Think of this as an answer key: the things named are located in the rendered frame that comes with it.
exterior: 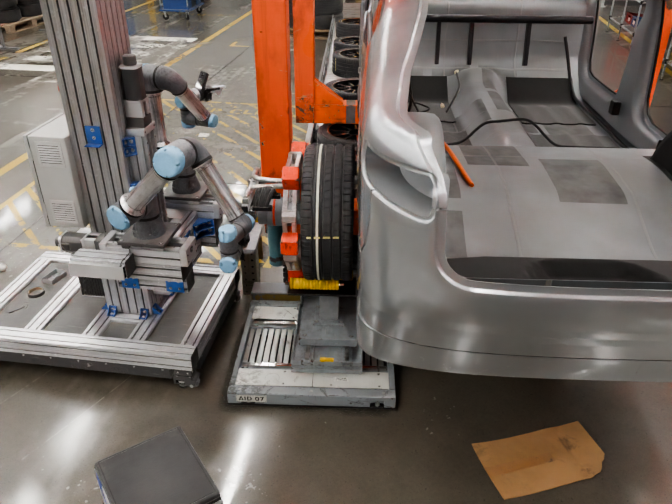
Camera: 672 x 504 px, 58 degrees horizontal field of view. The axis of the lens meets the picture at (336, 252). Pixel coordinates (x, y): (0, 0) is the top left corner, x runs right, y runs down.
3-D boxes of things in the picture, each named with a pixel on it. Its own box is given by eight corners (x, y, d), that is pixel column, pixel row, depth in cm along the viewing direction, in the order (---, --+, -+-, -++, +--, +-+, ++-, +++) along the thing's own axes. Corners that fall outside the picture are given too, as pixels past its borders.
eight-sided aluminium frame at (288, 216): (298, 289, 290) (295, 184, 262) (284, 288, 290) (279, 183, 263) (306, 234, 337) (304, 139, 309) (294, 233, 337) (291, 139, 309)
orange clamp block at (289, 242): (299, 245, 278) (297, 256, 270) (282, 245, 278) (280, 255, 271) (299, 232, 275) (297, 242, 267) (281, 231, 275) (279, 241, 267)
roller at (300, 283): (343, 292, 305) (343, 282, 302) (284, 291, 306) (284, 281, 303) (343, 286, 310) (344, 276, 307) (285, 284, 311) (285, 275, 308)
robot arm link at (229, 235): (227, 218, 259) (229, 241, 265) (213, 230, 250) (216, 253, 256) (244, 221, 257) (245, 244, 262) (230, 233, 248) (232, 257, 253)
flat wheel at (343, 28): (383, 40, 921) (384, 24, 909) (340, 42, 910) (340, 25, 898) (373, 32, 976) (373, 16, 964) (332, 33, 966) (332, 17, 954)
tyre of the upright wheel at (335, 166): (355, 141, 324) (352, 262, 338) (310, 140, 324) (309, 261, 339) (355, 148, 259) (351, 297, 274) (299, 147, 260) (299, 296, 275)
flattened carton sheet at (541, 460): (614, 472, 271) (616, 467, 269) (503, 501, 257) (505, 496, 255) (574, 423, 295) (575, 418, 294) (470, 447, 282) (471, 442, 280)
